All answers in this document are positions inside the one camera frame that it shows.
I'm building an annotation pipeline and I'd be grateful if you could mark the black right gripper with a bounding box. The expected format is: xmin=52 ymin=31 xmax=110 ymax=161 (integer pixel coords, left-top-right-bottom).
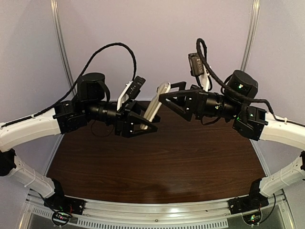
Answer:
xmin=157 ymin=81 xmax=241 ymax=122

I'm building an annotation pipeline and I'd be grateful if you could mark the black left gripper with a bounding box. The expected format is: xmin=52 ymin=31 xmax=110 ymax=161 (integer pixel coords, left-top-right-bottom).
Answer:
xmin=83 ymin=100 xmax=160 ymax=138

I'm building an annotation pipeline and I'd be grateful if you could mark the white remote control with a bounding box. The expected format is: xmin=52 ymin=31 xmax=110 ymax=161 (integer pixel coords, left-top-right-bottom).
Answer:
xmin=143 ymin=82 xmax=171 ymax=123

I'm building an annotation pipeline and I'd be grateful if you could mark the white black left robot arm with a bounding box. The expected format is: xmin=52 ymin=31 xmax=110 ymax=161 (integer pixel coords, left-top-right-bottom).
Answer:
xmin=0 ymin=73 xmax=161 ymax=212

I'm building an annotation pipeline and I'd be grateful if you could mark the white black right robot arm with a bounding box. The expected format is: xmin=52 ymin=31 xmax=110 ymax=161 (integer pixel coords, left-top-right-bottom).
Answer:
xmin=159 ymin=70 xmax=305 ymax=211

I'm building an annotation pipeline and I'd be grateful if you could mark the left circuit board with LEDs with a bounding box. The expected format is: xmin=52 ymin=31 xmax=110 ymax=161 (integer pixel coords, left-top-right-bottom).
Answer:
xmin=51 ymin=211 xmax=72 ymax=227

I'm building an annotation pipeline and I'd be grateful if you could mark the circuit board with leds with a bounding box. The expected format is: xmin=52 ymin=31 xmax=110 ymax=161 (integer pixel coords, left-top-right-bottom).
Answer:
xmin=51 ymin=211 xmax=72 ymax=227
xmin=242 ymin=211 xmax=262 ymax=226

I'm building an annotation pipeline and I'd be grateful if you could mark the right circuit board with LEDs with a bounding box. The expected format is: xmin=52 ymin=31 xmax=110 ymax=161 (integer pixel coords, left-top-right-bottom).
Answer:
xmin=242 ymin=211 xmax=262 ymax=226

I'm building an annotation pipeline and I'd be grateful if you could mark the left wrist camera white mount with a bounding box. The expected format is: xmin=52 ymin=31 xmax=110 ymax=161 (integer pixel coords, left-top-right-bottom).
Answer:
xmin=116 ymin=76 xmax=146 ymax=111

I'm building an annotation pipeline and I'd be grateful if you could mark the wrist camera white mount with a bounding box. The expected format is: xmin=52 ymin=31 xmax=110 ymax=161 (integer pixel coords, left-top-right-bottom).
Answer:
xmin=188 ymin=53 xmax=213 ymax=91
xmin=116 ymin=76 xmax=146 ymax=111

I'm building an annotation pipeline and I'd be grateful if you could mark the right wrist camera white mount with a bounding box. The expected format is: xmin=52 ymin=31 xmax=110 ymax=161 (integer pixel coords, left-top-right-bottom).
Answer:
xmin=188 ymin=53 xmax=213 ymax=91

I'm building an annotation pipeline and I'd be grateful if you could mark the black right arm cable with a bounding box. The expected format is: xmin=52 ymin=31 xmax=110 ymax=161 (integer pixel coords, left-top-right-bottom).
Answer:
xmin=195 ymin=37 xmax=305 ymax=126

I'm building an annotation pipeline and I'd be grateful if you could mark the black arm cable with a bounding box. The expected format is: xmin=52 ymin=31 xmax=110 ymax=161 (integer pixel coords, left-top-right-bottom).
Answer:
xmin=0 ymin=42 xmax=138 ymax=127
xmin=195 ymin=37 xmax=305 ymax=126

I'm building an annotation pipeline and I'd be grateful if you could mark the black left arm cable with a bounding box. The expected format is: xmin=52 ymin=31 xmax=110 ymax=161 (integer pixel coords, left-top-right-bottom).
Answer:
xmin=0 ymin=42 xmax=138 ymax=127

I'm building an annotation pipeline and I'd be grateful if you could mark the aluminium front rail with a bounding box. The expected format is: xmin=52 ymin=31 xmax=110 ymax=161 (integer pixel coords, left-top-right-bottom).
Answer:
xmin=17 ymin=190 xmax=295 ymax=229

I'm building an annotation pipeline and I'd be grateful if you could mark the right aluminium frame post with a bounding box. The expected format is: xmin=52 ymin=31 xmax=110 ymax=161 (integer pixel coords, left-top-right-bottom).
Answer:
xmin=240 ymin=0 xmax=260 ymax=71

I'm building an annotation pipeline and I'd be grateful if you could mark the aluminium frame post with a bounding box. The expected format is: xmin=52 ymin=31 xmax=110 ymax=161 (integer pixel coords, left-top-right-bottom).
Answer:
xmin=240 ymin=0 xmax=260 ymax=71
xmin=50 ymin=0 xmax=73 ymax=87

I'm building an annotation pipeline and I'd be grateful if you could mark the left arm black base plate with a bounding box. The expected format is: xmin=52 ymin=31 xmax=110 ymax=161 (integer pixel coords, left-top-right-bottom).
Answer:
xmin=43 ymin=196 xmax=86 ymax=215

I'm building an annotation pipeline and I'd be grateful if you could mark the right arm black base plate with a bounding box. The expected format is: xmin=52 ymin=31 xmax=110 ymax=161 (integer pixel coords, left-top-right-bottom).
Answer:
xmin=227 ymin=194 xmax=269 ymax=215

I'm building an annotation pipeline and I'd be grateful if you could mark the left aluminium frame post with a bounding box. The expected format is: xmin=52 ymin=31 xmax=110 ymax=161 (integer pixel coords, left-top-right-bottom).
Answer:
xmin=50 ymin=0 xmax=73 ymax=87

